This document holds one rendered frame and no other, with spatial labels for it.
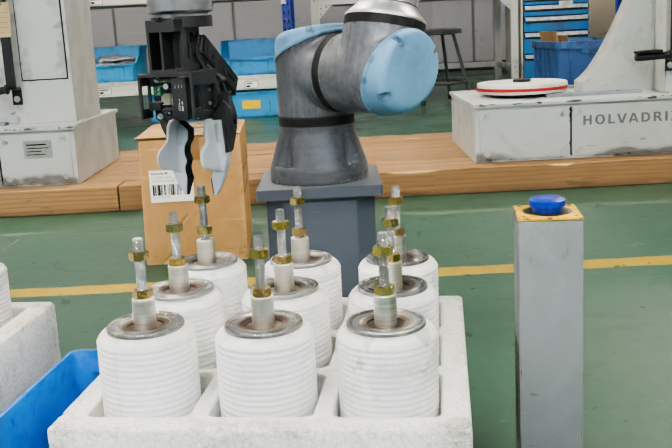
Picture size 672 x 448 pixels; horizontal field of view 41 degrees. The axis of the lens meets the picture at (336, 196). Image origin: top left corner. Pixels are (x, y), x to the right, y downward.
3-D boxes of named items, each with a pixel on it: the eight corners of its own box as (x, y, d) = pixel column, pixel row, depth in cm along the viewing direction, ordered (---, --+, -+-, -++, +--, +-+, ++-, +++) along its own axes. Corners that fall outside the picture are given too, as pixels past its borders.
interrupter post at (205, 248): (201, 262, 112) (199, 236, 111) (219, 262, 111) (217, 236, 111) (194, 267, 110) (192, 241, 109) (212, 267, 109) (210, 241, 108)
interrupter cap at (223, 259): (190, 256, 115) (190, 251, 115) (246, 257, 113) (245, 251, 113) (166, 272, 108) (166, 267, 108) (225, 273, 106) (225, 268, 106)
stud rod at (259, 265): (268, 312, 85) (263, 235, 84) (258, 313, 85) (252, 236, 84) (267, 309, 86) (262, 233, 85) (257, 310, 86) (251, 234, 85)
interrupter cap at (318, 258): (315, 273, 104) (315, 267, 104) (259, 269, 107) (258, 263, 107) (342, 257, 111) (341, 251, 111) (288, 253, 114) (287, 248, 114)
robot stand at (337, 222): (276, 342, 154) (264, 170, 148) (384, 336, 153) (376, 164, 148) (268, 385, 135) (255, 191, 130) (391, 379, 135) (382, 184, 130)
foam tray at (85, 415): (181, 423, 124) (170, 299, 120) (465, 424, 119) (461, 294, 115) (66, 603, 86) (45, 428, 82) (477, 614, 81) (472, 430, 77)
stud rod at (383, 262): (377, 310, 84) (374, 232, 83) (385, 307, 85) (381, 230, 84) (385, 312, 84) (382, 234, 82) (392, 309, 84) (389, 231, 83)
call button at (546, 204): (527, 211, 102) (526, 194, 102) (562, 211, 102) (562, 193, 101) (530, 219, 98) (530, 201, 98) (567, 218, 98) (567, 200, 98)
